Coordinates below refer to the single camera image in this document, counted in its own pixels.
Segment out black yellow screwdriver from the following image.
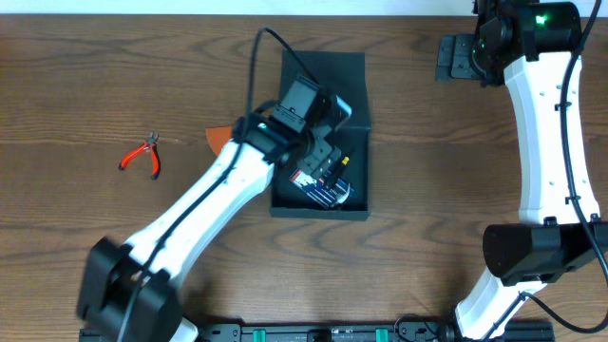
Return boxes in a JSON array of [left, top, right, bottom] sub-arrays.
[[323, 156, 351, 190]]

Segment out precision screwdriver set case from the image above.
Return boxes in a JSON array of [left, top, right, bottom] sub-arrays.
[[289, 169, 355, 210]]

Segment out orange scraper wooden handle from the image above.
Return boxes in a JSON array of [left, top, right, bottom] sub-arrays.
[[205, 125, 233, 156]]

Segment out red handled pliers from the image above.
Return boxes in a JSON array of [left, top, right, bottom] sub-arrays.
[[118, 132, 162, 181]]

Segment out black handled claw hammer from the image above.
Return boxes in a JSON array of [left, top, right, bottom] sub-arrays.
[[330, 183, 352, 208]]

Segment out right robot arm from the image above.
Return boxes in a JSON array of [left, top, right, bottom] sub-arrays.
[[435, 0, 607, 341]]

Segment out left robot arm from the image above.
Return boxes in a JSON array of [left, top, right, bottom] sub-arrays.
[[76, 111, 349, 341]]

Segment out dark green open box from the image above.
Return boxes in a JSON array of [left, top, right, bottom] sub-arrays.
[[270, 50, 371, 221]]

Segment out left black cable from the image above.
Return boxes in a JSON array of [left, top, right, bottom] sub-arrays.
[[116, 27, 319, 342]]

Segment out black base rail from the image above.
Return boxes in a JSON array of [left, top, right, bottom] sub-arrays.
[[78, 318, 556, 342]]

